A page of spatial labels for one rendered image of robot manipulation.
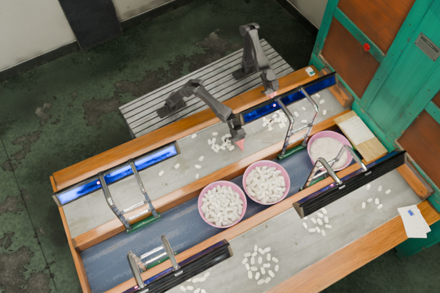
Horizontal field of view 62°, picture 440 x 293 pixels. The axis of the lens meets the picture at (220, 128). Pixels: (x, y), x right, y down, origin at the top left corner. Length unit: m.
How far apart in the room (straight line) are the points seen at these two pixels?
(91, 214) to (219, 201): 0.70
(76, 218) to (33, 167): 1.24
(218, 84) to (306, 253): 1.24
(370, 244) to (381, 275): 0.84
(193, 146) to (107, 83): 1.58
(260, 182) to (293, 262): 0.46
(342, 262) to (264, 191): 0.53
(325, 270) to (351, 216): 0.34
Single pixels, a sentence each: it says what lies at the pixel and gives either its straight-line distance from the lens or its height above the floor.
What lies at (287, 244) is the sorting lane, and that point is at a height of 0.74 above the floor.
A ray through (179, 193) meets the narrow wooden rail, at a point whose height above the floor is 0.76.
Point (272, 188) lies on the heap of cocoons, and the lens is 2.11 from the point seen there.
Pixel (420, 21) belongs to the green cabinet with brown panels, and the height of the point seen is 1.55.
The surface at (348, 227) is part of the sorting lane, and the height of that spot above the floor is 0.74.
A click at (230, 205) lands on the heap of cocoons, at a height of 0.74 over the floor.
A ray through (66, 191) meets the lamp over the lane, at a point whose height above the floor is 1.10.
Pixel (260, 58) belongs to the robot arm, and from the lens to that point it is 2.25.
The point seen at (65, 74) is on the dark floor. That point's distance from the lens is 3.79.
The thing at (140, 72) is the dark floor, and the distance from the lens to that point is 3.58.
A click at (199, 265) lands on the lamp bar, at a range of 1.62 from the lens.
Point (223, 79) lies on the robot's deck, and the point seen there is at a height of 0.67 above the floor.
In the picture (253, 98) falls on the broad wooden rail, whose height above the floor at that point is 0.76.
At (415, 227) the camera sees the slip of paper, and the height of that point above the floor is 0.77.
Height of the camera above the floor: 2.68
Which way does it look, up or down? 59 degrees down
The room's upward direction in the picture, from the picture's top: straight up
